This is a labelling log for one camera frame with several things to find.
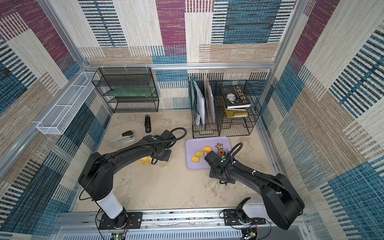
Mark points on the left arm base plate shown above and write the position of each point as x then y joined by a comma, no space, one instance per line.
125,220

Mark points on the brown envelope folder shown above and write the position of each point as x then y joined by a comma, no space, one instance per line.
209,99

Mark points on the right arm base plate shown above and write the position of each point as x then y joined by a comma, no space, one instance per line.
234,217

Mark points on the yellow book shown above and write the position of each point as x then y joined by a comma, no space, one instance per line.
234,113

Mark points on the white paper sheets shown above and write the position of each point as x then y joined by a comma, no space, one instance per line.
200,103

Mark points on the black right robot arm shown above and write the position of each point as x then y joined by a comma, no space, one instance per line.
282,202

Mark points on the black portrait book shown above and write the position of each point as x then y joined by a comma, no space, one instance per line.
235,97

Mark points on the orange fish cookie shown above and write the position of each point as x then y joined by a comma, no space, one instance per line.
206,149

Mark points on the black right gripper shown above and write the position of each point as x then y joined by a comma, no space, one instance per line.
210,156

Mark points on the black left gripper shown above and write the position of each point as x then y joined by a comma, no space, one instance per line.
167,158

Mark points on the clear duck resealable bag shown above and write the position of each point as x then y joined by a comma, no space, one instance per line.
149,161

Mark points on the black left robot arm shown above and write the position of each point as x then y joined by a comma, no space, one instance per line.
97,176

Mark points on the lilac plastic tray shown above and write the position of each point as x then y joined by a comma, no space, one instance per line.
197,149

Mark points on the white mesh wall basket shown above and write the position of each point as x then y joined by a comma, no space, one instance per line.
59,117

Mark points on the grey stapler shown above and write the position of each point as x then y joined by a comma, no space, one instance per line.
125,137

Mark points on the square yellow biscuit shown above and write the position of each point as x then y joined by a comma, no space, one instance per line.
195,159

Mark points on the black wire file organizer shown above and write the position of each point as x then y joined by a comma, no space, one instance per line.
224,125

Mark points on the black wire shelf rack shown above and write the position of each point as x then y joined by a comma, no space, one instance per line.
127,90

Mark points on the green folder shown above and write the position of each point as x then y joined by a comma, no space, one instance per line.
193,98

